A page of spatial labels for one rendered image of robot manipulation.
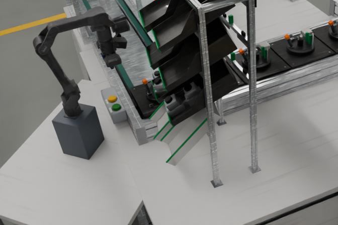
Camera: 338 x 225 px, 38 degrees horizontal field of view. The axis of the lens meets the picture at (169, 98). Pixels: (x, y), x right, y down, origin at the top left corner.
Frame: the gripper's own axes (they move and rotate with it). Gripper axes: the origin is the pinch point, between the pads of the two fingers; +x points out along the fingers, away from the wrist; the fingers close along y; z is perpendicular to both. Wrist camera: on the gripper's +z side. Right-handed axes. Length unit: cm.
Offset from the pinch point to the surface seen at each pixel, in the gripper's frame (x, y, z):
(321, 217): 55, -70, 59
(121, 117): 32.7, 3.0, -0.9
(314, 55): 29, -4, 96
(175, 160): 24, -43, 10
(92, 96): 40, 35, -9
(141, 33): 31, 66, 29
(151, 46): -11.3, -15.7, 14.6
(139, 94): 28.4, 9.9, 10.9
